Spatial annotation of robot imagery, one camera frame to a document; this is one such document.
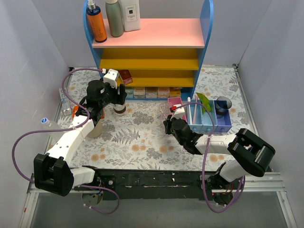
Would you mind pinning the pink drawer box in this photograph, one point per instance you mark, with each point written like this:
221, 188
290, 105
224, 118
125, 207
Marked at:
175, 100

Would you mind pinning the clear water bottle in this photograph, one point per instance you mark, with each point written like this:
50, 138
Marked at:
52, 125

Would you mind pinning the white labelled bottle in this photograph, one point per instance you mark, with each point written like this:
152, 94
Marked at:
131, 15

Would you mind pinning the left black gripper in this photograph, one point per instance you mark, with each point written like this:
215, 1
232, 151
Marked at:
121, 95

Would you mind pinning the orange spray bottle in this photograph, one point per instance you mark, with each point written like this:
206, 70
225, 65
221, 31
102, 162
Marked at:
96, 21

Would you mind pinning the green toothpaste tube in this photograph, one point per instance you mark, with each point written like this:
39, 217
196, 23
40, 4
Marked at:
204, 100

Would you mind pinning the aluminium frame rail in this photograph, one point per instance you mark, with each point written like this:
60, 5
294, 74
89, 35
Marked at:
270, 182

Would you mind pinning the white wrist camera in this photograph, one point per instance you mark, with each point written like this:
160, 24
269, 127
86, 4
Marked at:
111, 77
178, 112

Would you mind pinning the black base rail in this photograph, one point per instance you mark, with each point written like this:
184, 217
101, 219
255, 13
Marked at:
145, 184

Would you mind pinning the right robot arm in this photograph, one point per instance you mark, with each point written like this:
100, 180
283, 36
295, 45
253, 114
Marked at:
251, 154

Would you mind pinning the clear cup brown base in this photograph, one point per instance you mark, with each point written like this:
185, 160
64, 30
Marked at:
119, 109

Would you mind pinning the red small box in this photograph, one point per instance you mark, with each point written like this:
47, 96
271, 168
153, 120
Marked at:
126, 76

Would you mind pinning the light blue drawer box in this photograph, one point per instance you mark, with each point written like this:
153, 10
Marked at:
198, 126

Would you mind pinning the dark blue cup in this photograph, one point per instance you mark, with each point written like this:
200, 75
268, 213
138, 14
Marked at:
222, 105

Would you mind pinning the blue wooden shelf unit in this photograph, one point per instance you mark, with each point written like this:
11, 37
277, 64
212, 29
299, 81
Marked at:
163, 53

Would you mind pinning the grey green bottle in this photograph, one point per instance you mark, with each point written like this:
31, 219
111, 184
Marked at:
114, 16

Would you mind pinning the yellow soap box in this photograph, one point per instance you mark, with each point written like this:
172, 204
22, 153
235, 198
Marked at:
175, 92

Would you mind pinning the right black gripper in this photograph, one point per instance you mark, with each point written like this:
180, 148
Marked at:
167, 124

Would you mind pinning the clear textured glass tray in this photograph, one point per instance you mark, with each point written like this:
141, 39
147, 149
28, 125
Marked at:
144, 113

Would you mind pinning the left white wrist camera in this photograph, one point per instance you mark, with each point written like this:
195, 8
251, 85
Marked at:
111, 77

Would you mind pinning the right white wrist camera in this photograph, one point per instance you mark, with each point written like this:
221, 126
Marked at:
178, 112

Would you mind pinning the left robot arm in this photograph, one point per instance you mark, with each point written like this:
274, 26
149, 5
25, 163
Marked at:
52, 170

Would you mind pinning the purple blue drawer box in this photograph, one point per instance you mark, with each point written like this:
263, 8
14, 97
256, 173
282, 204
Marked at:
224, 123

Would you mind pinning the orange red soap box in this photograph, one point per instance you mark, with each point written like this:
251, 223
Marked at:
163, 92

